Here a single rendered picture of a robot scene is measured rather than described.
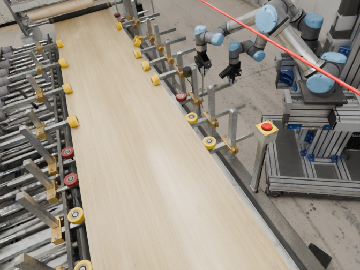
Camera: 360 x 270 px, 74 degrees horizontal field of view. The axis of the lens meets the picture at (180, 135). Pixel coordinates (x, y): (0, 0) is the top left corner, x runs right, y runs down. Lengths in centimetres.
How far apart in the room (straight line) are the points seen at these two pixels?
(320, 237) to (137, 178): 151
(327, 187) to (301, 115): 74
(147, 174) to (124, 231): 32
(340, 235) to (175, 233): 148
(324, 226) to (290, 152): 63
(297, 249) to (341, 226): 100
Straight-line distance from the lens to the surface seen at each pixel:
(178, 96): 180
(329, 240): 230
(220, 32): 167
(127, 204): 131
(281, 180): 216
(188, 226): 120
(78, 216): 138
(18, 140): 191
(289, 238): 144
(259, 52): 175
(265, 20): 137
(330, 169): 237
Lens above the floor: 201
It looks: 47 degrees down
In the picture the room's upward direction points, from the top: 10 degrees counter-clockwise
